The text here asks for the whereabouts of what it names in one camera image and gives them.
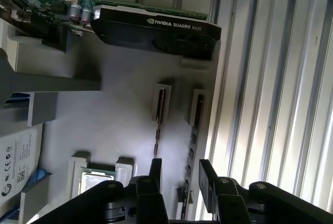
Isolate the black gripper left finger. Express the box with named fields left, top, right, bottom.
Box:
left=39, top=157, right=170, bottom=224

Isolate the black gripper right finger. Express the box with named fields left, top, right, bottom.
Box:
left=199, top=158, right=333, bottom=224

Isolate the silver CPU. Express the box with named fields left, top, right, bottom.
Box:
left=79, top=166, right=118, bottom=196

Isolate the grey plastic parts rack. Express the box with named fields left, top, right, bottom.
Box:
left=0, top=17, right=222, bottom=224

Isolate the hard disk in blue carrier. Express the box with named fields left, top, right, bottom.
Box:
left=0, top=92, right=58, bottom=207

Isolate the Nvidia Quadro graphics card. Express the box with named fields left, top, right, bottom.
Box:
left=0, top=0, right=223, bottom=61

